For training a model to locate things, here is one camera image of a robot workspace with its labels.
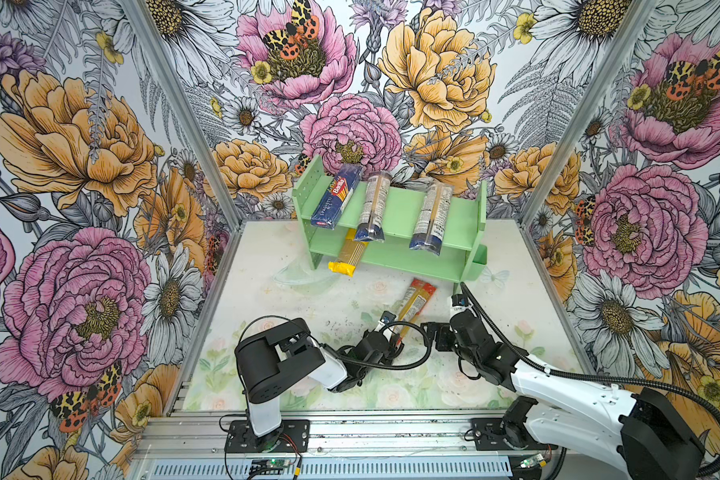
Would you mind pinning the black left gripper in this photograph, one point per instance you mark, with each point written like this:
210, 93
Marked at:
391, 354

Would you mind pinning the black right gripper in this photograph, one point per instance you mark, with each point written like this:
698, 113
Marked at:
443, 331

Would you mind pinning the red spaghetti bag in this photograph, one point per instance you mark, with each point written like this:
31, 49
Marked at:
415, 299

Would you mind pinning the yellow spaghetti bag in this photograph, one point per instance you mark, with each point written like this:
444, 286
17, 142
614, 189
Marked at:
349, 256

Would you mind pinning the clear labelled spaghetti bag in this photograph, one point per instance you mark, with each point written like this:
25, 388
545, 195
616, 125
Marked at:
430, 226

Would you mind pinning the blue Barilla spaghetti box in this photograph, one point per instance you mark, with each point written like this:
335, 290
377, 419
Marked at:
336, 197

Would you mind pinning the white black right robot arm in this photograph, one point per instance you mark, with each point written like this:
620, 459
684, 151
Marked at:
640, 433

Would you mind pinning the green two-tier shelf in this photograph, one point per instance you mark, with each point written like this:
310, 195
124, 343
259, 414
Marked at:
463, 255

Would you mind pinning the green circuit board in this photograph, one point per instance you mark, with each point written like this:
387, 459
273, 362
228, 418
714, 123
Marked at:
265, 467

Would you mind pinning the aluminium front rail base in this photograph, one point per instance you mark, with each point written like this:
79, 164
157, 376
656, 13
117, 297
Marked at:
418, 444

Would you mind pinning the aluminium right corner post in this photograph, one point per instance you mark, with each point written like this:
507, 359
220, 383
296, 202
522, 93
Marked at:
626, 36

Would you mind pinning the aluminium corner post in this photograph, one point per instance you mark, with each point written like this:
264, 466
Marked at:
148, 36
626, 36

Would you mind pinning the aluminium left corner post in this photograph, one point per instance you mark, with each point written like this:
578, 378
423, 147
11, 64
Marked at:
148, 36

